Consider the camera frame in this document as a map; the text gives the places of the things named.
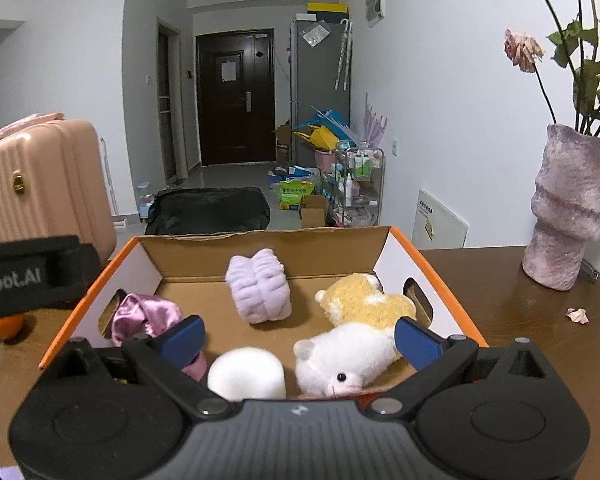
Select dark brown entrance door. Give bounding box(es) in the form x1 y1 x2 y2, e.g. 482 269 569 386
195 28 275 167

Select blue and yellow clutter pile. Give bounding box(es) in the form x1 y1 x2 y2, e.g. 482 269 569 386
293 105 356 151

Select brown cardboard carton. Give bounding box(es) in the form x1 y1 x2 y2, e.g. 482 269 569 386
274 120 294 162

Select green printed bag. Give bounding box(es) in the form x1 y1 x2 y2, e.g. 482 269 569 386
278 179 315 211

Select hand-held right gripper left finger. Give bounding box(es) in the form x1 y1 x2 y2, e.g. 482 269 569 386
44 315 234 417

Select pink bucket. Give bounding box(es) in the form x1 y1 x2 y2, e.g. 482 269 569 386
313 147 339 171

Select small open cardboard carton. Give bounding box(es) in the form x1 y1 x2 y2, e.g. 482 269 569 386
298 194 329 229

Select yellow and black box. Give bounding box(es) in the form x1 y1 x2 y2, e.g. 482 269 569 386
307 2 350 22

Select white round powder puff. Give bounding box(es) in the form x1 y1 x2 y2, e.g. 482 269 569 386
207 345 287 401

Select orange fruit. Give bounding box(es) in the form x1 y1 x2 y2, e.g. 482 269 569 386
0 313 25 344

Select black duffel bag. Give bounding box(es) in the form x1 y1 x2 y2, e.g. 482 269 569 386
144 187 271 236

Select orange cardboard box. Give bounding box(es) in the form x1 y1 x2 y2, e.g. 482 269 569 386
38 225 490 402

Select clear water bottle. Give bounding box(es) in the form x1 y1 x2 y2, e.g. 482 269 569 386
137 182 156 221

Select purple textured vase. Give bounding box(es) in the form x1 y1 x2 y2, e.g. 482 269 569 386
522 123 600 292

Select wire storage cart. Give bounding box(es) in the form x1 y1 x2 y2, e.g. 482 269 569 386
329 145 386 229

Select lavender terry headband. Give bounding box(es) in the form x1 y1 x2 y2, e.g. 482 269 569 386
224 248 292 325

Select clear plastic bag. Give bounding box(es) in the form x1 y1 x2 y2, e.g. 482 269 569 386
299 22 331 46

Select white electrical panel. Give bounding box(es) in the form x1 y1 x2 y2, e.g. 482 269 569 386
365 0 386 29

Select white folded umbrella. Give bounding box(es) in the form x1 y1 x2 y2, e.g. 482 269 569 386
334 17 355 91

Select pink ribbed suitcase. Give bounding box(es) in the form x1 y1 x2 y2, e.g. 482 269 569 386
0 112 117 267

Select grey refrigerator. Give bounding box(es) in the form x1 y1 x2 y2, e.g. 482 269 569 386
289 17 352 162

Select dried pink roses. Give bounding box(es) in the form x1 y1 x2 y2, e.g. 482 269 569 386
480 0 600 147

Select white plush toy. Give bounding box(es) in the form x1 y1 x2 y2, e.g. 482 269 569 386
293 322 404 397

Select yellow plush toy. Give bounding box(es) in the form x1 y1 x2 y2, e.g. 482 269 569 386
314 273 417 332

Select purple satin scrunchie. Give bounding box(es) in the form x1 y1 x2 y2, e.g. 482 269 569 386
110 293 209 382

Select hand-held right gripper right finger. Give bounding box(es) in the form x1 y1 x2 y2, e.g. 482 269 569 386
367 316 557 417

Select purple dried flower bunch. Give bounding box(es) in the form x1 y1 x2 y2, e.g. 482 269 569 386
362 92 389 149

